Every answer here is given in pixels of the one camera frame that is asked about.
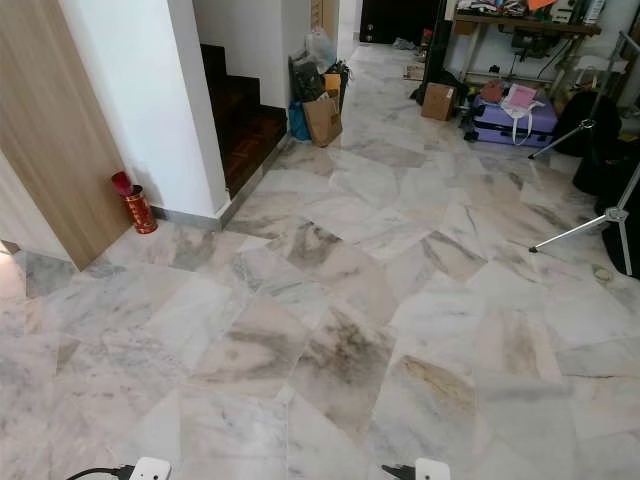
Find light wooden cabinet panel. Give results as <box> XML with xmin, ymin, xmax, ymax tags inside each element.
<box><xmin>0</xmin><ymin>0</ymin><xmax>133</xmax><ymax>271</ymax></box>

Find red canister with red cap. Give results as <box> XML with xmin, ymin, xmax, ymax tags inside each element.
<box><xmin>111</xmin><ymin>171</ymin><xmax>159</xmax><ymax>236</ymax></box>

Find dark wooden staircase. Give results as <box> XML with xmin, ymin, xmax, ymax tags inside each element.
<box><xmin>201</xmin><ymin>44</ymin><xmax>288</xmax><ymax>197</ymax></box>

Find blue bag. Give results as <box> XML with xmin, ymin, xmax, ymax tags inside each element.
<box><xmin>288</xmin><ymin>100</ymin><xmax>312</xmax><ymax>142</ymax></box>

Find brown paper bag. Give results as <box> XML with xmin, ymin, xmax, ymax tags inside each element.
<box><xmin>302</xmin><ymin>95</ymin><xmax>344</xmax><ymax>148</ymax></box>

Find translucent white plastic bag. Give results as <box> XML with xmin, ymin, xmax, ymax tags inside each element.
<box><xmin>305</xmin><ymin>26</ymin><xmax>338</xmax><ymax>73</ymax></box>

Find brown cardboard box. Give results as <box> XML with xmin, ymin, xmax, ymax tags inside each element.
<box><xmin>421</xmin><ymin>82</ymin><xmax>458</xmax><ymax>123</ymax></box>

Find purple suitcase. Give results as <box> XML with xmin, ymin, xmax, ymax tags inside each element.
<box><xmin>466</xmin><ymin>94</ymin><xmax>559</xmax><ymax>148</ymax></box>

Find pink and white tote bag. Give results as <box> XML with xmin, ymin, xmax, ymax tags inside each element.
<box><xmin>502</xmin><ymin>83</ymin><xmax>545</xmax><ymax>145</ymax></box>

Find wooden shelf table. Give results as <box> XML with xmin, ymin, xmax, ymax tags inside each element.
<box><xmin>445</xmin><ymin>0</ymin><xmax>640</xmax><ymax>99</ymax></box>

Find thin silver light stand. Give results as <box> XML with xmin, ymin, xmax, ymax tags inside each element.
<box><xmin>528</xmin><ymin>30</ymin><xmax>640</xmax><ymax>161</ymax></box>

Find silver tripod with black feet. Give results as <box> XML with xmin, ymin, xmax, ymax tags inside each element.
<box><xmin>529</xmin><ymin>162</ymin><xmax>640</xmax><ymax>278</ymax></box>

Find black backpack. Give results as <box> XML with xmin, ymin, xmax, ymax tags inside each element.
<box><xmin>552</xmin><ymin>88</ymin><xmax>624</xmax><ymax>157</ymax></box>

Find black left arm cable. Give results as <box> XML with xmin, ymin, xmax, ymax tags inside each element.
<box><xmin>65</xmin><ymin>465</ymin><xmax>136</xmax><ymax>480</ymax></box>

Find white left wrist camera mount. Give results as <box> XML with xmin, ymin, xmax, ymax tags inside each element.
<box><xmin>130</xmin><ymin>457</ymin><xmax>172</xmax><ymax>480</ymax></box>

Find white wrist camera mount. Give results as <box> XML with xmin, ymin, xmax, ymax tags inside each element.
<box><xmin>130</xmin><ymin>457</ymin><xmax>172</xmax><ymax>480</ymax></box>
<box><xmin>414</xmin><ymin>458</ymin><xmax>451</xmax><ymax>480</ymax></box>

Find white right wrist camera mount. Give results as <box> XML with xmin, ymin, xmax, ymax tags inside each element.
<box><xmin>414</xmin><ymin>458</ymin><xmax>451</xmax><ymax>480</ymax></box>

